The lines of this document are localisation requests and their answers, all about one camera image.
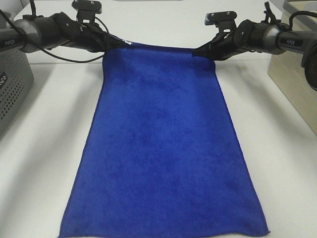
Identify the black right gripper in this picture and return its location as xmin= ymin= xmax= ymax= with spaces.
xmin=192 ymin=32 xmax=248 ymax=61

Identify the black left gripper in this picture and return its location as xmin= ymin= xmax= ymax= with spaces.
xmin=69 ymin=24 xmax=127 ymax=53

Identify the blue microfiber towel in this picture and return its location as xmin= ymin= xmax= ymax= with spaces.
xmin=59 ymin=43 xmax=269 ymax=238

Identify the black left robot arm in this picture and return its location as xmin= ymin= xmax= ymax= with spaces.
xmin=0 ymin=12 xmax=128 ymax=53

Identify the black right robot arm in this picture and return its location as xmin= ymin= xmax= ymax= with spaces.
xmin=192 ymin=19 xmax=317 ymax=90

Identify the beige storage box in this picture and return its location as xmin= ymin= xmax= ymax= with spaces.
xmin=267 ymin=0 xmax=317 ymax=135

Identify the grey perforated plastic basket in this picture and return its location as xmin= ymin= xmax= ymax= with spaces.
xmin=0 ymin=14 xmax=35 ymax=139

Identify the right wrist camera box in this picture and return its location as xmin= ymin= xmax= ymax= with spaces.
xmin=204 ymin=11 xmax=237 ymax=33

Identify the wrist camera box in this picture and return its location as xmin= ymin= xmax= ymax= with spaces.
xmin=71 ymin=0 xmax=102 ymax=24
xmin=204 ymin=11 xmax=237 ymax=33

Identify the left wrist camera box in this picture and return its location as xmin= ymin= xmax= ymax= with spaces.
xmin=71 ymin=0 xmax=102 ymax=24

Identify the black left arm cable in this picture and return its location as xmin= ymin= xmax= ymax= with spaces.
xmin=0 ymin=9 xmax=111 ymax=63

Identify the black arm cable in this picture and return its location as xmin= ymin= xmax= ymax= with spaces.
xmin=262 ymin=1 xmax=317 ymax=30
xmin=0 ymin=9 xmax=111 ymax=63

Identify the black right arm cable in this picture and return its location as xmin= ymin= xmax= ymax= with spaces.
xmin=262 ymin=1 xmax=317 ymax=30

